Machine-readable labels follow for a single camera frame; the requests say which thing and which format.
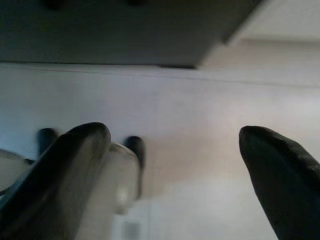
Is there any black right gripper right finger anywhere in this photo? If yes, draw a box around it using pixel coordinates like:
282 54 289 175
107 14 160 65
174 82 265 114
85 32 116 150
238 125 320 240

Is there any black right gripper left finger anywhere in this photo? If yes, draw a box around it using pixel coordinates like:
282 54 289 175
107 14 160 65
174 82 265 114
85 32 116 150
0 121 112 240

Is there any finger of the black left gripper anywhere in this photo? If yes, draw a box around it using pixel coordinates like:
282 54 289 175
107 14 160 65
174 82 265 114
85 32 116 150
122 136 146 201
36 127 59 158

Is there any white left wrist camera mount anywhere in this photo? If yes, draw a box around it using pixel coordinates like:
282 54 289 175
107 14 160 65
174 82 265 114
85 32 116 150
0 142 140 216

